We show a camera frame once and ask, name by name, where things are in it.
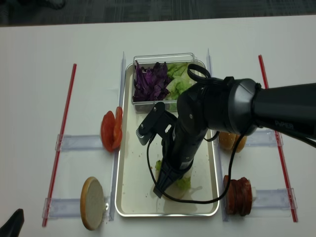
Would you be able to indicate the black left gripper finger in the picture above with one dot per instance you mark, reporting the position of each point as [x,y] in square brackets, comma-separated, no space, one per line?
[13,225]

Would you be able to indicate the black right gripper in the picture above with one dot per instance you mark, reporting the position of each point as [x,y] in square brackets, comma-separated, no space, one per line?
[178,150]

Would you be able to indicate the green lettuce pieces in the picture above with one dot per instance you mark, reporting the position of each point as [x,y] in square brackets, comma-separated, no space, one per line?
[180,81]

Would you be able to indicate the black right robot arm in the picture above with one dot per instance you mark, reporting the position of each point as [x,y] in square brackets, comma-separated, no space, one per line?
[237,106]

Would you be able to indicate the front meat patty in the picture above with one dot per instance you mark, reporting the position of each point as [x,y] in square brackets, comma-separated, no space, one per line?
[230,196]

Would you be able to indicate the inner tomato slice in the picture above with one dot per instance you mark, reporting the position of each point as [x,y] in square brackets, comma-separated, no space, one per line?
[117,132]

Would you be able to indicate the tomato slice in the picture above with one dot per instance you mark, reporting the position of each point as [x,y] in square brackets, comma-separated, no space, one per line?
[107,131]
[117,132]

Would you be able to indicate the rear meat patties stack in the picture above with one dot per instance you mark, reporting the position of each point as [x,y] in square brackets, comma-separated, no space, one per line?
[243,196]

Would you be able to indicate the outer tomato slice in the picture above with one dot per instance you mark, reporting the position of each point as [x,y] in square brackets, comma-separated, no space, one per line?
[107,131]

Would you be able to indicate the bun bottom on tray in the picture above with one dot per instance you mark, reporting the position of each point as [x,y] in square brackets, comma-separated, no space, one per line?
[181,186]

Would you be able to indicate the silver metal tray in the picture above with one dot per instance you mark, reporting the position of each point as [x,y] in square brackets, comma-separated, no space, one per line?
[136,165]

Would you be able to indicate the left lower clear track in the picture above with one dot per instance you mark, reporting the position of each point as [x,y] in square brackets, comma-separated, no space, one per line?
[55,208]

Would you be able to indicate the clear track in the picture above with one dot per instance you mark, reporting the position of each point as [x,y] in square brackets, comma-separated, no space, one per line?
[265,138]
[78,143]
[55,208]
[272,199]

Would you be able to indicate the front sesame bun top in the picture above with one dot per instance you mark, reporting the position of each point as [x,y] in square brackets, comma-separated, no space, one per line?
[227,140]

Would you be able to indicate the sesame bun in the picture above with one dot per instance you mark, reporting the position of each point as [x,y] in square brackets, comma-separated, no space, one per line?
[227,140]
[241,143]

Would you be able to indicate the upright bun bottom slice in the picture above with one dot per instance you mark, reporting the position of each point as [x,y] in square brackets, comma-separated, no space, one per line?
[91,203]

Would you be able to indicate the rear sesame bun top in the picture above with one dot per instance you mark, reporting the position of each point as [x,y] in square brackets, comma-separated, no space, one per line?
[241,143]

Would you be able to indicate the white patty pusher block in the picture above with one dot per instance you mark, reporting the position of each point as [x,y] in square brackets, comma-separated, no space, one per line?
[253,192]

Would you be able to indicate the purple cabbage shreds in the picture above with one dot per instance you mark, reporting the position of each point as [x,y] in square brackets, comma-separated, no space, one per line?
[150,83]

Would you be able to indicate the clear plastic salad box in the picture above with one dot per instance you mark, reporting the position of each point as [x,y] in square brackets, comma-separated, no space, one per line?
[149,61]

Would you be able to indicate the right upper clear track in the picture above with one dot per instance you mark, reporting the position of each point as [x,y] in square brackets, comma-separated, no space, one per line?
[265,138]

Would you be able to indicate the left upper clear track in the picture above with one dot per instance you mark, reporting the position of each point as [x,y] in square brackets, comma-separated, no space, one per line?
[78,143]

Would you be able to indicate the right lower clear track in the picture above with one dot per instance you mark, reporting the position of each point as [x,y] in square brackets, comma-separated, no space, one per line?
[272,199]

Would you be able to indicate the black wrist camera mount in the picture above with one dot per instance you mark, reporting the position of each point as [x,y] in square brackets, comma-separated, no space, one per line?
[156,122]

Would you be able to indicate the left clear long rail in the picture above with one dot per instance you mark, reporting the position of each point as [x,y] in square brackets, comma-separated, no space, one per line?
[111,210]

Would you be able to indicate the left red rail strip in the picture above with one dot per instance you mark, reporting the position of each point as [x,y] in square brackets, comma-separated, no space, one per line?
[57,151]

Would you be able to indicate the red rail strip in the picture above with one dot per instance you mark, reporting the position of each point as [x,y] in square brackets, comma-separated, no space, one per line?
[57,151]
[290,194]

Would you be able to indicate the right red rail strip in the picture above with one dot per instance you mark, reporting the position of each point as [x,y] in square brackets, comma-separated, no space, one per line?
[290,194]

